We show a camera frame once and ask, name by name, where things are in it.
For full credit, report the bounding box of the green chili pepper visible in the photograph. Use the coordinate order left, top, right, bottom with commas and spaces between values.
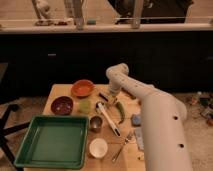
115, 102, 125, 124

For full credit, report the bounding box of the silver fork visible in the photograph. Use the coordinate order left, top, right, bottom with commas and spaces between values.
112, 131, 133, 163

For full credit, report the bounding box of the dark cabinet counter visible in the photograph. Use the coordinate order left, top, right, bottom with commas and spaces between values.
0, 24, 213, 98

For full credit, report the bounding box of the blue grey cloth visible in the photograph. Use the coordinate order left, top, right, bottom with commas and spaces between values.
134, 127, 144, 151

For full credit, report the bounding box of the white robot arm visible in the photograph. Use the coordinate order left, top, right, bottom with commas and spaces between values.
106, 63, 193, 171

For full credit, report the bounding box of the dark maroon bowl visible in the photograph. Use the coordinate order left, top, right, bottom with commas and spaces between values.
51, 96, 73, 115

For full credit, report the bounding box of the black office chair base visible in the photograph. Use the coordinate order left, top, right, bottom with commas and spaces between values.
0, 104, 29, 171

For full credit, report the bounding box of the green plastic tray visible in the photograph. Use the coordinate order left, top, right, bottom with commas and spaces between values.
14, 116, 89, 170

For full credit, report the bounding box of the black and tan eraser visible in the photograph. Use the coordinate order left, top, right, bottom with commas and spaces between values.
99, 93, 109, 102

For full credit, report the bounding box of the small metal cup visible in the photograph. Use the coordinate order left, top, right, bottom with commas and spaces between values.
90, 116, 103, 133

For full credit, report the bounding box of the orange red bowl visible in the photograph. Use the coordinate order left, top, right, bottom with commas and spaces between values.
71, 79, 94, 97

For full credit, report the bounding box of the light green cup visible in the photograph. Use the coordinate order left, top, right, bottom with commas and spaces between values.
79, 100, 91, 114

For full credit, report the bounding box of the blue sponge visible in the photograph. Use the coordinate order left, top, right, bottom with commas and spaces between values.
131, 114, 141, 127

